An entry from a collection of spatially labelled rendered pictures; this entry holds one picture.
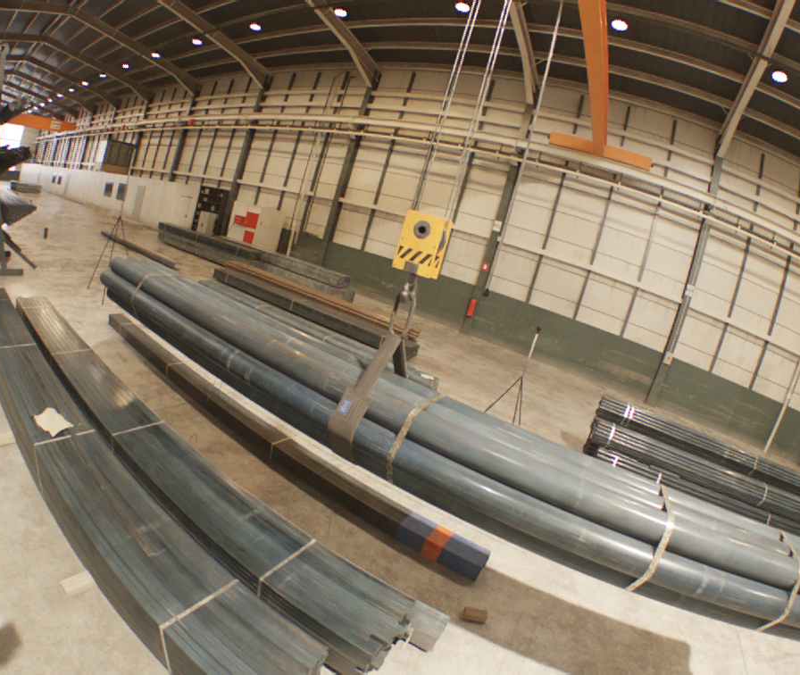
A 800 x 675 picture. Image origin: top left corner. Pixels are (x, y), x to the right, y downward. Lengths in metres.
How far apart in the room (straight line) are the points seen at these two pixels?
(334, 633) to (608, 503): 1.40
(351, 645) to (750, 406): 12.76
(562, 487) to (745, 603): 1.11
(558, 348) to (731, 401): 5.69
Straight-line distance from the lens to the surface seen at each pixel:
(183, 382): 4.89
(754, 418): 13.84
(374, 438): 1.95
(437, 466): 1.86
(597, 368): 12.45
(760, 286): 13.58
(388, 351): 2.09
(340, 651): 2.26
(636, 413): 5.92
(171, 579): 2.14
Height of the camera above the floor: 2.18
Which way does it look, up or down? 13 degrees down
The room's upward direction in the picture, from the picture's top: 16 degrees clockwise
